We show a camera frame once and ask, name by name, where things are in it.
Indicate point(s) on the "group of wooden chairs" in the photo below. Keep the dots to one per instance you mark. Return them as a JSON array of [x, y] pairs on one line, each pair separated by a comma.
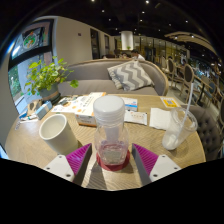
[[188, 75]]

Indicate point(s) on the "grey white chevron pillow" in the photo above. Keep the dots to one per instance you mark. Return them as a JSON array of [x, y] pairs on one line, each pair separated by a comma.
[[130, 75]]

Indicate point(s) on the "small white blue tissue pack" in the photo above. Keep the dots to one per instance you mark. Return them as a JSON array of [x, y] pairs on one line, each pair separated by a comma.
[[131, 104]]

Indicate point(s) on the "yellow printed card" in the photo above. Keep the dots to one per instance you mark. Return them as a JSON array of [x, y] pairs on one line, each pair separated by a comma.
[[170, 102]]

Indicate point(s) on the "group of ceiling lights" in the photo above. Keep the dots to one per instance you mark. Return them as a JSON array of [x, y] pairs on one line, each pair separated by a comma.
[[146, 2]]

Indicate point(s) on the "clear plastic water bottle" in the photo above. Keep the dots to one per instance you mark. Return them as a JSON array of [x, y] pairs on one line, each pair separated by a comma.
[[110, 140]]

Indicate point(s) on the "white paper napkin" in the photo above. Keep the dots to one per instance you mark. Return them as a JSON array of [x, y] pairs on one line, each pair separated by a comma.
[[159, 118]]

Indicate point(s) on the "green potted plant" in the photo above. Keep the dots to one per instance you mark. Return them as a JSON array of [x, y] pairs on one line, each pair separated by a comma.
[[46, 78]]

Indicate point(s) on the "round food window poster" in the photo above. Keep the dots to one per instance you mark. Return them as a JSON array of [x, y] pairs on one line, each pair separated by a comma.
[[30, 40]]

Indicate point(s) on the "clear plastic cup with straw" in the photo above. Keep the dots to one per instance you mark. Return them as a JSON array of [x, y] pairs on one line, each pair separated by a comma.
[[176, 133]]

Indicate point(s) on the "person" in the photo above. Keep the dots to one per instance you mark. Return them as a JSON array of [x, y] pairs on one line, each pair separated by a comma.
[[137, 56]]

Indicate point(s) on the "light blue tissue pack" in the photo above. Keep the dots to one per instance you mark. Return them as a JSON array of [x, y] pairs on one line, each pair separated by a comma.
[[43, 110]]

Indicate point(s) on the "small blue card box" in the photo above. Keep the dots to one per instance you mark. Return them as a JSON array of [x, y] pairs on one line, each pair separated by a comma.
[[25, 116]]

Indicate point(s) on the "grey curved sofa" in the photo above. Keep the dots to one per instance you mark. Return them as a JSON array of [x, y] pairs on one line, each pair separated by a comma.
[[90, 78]]

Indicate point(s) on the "dark tufted armchair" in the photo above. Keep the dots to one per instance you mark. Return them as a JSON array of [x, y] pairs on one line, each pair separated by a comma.
[[208, 131]]

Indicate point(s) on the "white mug with green band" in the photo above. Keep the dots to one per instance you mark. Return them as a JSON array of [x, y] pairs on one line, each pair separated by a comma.
[[58, 135]]

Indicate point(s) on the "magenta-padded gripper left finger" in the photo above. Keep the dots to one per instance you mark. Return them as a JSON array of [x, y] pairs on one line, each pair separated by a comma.
[[77, 161]]

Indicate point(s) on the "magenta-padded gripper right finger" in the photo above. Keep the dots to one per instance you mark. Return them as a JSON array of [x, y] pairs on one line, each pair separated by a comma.
[[146, 160]]

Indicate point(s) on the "printed menu sheet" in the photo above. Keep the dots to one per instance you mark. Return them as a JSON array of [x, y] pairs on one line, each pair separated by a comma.
[[66, 104]]

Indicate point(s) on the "flat round red coaster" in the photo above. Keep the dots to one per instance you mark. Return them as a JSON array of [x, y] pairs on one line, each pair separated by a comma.
[[113, 167]]

